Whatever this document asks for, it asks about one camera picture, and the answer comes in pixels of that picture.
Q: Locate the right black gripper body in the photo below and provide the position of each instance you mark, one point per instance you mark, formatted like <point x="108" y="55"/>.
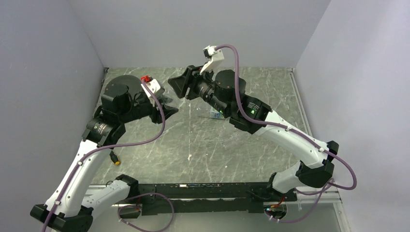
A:
<point x="196" y="80"/>

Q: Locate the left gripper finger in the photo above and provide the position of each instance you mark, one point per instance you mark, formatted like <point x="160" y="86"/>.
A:
<point x="163" y="99"/>
<point x="167" y="111"/>

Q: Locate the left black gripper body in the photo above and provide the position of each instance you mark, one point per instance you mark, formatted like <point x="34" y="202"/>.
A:
<point x="154" y="114"/>

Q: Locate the clear bottle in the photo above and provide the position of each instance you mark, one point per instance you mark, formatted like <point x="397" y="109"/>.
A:
<point x="167" y="106"/>

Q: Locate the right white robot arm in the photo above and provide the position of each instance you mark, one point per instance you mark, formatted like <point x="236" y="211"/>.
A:
<point x="314" y="168"/>

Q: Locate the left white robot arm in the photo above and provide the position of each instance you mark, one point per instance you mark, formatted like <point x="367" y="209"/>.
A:
<point x="69" y="209"/>

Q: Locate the labelled water bottle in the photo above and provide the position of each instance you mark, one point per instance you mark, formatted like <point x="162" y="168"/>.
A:
<point x="209" y="113"/>

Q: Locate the black spool disc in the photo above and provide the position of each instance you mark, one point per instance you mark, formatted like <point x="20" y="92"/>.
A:
<point x="132" y="82"/>

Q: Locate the yellow tipped screwdriver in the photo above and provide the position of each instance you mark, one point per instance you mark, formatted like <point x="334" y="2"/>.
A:
<point x="114" y="158"/>

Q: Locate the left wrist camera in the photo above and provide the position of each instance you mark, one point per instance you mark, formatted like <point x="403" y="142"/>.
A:
<point x="150" y="84"/>

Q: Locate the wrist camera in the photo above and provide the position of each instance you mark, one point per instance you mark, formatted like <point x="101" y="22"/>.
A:
<point x="214" y="58"/>
<point x="150" y="84"/>

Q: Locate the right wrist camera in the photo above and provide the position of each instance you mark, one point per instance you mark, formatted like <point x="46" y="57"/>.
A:
<point x="214" y="58"/>

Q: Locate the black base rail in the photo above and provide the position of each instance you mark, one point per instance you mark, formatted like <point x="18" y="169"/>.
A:
<point x="252" y="197"/>

